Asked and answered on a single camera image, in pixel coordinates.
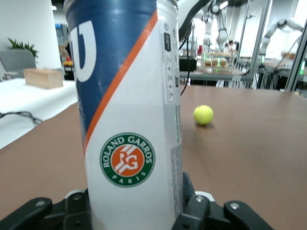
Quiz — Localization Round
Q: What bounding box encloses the blue lit display cabinet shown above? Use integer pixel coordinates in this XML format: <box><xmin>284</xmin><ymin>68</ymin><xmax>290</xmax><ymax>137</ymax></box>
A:
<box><xmin>54</xmin><ymin>23</ymin><xmax>68</xmax><ymax>46</ymax></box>

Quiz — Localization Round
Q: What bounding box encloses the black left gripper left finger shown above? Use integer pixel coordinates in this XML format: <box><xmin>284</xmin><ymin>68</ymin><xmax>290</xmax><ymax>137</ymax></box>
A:
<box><xmin>0</xmin><ymin>188</ymin><xmax>92</xmax><ymax>230</ymax></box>

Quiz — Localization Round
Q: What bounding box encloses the white blue tennis ball can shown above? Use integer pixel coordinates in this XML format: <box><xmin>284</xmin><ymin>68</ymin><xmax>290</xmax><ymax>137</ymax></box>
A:
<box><xmin>62</xmin><ymin>0</ymin><xmax>183</xmax><ymax>230</ymax></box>

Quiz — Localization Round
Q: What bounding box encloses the thin black cable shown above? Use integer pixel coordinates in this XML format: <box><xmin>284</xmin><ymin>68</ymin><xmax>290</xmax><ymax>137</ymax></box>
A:
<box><xmin>0</xmin><ymin>110</ymin><xmax>43</xmax><ymax>126</ymax></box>

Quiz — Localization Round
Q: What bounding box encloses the grey chair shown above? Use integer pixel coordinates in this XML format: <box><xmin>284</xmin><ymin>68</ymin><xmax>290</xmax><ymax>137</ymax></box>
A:
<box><xmin>0</xmin><ymin>49</ymin><xmax>37</xmax><ymax>79</ymax></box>

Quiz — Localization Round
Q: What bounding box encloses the neighbouring work table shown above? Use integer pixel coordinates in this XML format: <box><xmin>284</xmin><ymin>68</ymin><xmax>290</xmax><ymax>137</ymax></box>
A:
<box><xmin>179</xmin><ymin>64</ymin><xmax>255</xmax><ymax>88</ymax></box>

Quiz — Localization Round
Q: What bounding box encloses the green potted plant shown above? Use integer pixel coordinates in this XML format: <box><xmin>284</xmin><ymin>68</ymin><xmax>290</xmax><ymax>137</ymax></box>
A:
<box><xmin>7</xmin><ymin>37</ymin><xmax>39</xmax><ymax>64</ymax></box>

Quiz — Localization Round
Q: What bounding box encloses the clear rack with bread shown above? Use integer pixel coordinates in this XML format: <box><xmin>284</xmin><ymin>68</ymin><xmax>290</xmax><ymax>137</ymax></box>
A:
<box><xmin>202</xmin><ymin>51</ymin><xmax>237</xmax><ymax>74</ymax></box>

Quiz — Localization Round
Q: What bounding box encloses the white tablecloth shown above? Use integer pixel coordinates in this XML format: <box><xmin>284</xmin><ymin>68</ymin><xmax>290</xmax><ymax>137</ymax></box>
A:
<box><xmin>0</xmin><ymin>78</ymin><xmax>79</xmax><ymax>150</ymax></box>

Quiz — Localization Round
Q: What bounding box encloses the aluminium cell frame post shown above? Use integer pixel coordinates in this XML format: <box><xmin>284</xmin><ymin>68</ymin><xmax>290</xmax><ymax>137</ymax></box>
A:
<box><xmin>285</xmin><ymin>30</ymin><xmax>307</xmax><ymax>92</ymax></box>
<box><xmin>247</xmin><ymin>0</ymin><xmax>273</xmax><ymax>82</ymax></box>

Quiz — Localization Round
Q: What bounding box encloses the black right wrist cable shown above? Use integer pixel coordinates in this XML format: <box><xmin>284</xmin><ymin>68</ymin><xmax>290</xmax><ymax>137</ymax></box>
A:
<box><xmin>177</xmin><ymin>0</ymin><xmax>213</xmax><ymax>96</ymax></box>

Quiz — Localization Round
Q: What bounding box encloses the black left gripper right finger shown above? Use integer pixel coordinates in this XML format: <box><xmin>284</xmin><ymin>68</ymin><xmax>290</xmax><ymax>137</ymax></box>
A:
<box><xmin>171</xmin><ymin>171</ymin><xmax>274</xmax><ymax>230</ymax></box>

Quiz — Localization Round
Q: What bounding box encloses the light wooden block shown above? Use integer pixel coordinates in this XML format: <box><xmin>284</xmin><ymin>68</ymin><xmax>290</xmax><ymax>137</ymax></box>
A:
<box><xmin>23</xmin><ymin>68</ymin><xmax>64</xmax><ymax>90</ymax></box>

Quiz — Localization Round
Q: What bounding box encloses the yellow tennis ball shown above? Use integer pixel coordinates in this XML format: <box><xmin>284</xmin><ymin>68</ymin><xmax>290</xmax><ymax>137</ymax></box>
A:
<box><xmin>193</xmin><ymin>104</ymin><xmax>214</xmax><ymax>126</ymax></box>

